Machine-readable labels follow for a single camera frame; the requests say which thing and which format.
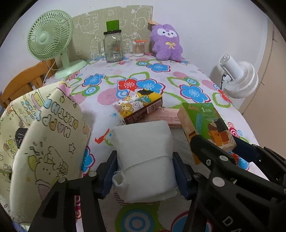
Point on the yellow cartoon tissue pack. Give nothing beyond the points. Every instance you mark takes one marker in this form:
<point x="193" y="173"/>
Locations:
<point x="137" y="105"/>

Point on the pink paper packet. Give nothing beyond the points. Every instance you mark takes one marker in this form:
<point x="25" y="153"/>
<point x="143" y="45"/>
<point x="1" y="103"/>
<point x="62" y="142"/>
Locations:
<point x="167" y="114"/>

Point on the white standing fan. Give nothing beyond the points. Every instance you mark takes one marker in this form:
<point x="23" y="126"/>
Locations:
<point x="239" y="79"/>

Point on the green patterned backboard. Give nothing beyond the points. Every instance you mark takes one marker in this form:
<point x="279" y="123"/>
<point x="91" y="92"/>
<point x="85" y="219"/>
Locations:
<point x="89" y="29"/>

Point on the glass jar green lid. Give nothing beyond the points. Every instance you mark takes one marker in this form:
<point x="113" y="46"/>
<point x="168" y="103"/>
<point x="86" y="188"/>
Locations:
<point x="112" y="42"/>

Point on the green desk fan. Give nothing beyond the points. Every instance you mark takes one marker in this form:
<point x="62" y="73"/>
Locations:
<point x="49" y="37"/>

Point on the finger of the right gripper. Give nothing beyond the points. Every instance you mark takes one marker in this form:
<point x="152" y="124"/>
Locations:
<point x="270" y="163"/>
<point x="219" y="161"/>

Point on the cotton swab jar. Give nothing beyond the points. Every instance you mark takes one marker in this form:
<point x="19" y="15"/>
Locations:
<point x="138" y="47"/>

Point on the green cartoon tissue pack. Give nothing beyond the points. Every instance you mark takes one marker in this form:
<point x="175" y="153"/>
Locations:
<point x="203" y="119"/>

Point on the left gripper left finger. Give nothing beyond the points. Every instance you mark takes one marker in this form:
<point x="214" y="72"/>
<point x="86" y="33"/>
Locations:
<point x="57" y="210"/>

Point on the black plastic bag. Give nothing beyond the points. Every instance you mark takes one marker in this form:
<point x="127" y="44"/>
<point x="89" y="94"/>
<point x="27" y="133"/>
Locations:
<point x="19" y="136"/>

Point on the yellow patterned fabric box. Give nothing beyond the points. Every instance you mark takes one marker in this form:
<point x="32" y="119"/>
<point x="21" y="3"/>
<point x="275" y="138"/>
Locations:
<point x="53" y="147"/>

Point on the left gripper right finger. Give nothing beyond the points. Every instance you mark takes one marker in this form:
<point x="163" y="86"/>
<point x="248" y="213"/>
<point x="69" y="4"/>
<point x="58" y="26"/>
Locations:
<point x="192" y="186"/>

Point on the purple plush bunny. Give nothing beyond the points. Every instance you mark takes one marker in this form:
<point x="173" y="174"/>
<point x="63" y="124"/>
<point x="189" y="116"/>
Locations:
<point x="166" y="43"/>

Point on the white cloth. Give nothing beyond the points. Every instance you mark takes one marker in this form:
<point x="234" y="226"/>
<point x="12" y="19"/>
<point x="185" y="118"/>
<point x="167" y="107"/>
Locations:
<point x="145" y="166"/>

